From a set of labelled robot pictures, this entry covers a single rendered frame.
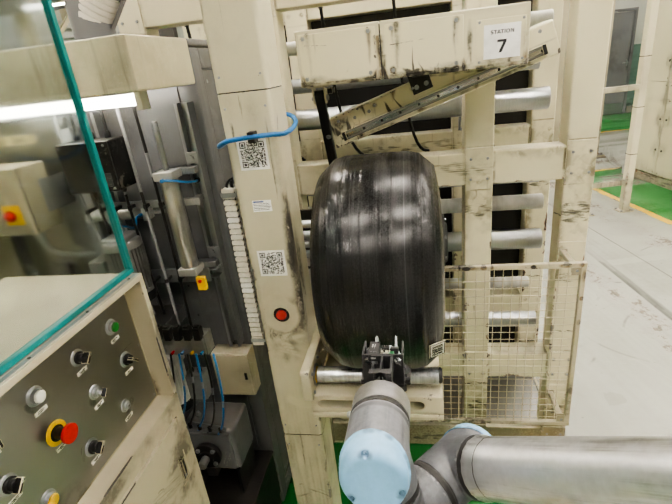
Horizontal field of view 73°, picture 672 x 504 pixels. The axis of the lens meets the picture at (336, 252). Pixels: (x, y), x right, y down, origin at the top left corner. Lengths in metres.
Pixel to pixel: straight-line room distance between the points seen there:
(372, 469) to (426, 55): 1.03
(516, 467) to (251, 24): 0.96
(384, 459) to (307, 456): 1.02
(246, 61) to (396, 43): 0.42
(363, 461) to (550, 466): 0.22
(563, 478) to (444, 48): 1.04
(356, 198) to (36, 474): 0.83
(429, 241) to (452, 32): 0.58
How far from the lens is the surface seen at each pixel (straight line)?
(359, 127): 1.47
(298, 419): 1.51
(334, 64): 1.34
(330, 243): 0.99
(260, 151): 1.13
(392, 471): 0.62
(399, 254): 0.97
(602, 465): 0.58
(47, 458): 1.12
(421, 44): 1.32
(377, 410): 0.67
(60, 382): 1.11
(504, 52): 1.34
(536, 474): 0.64
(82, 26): 1.64
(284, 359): 1.38
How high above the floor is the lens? 1.69
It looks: 22 degrees down
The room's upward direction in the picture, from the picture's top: 7 degrees counter-clockwise
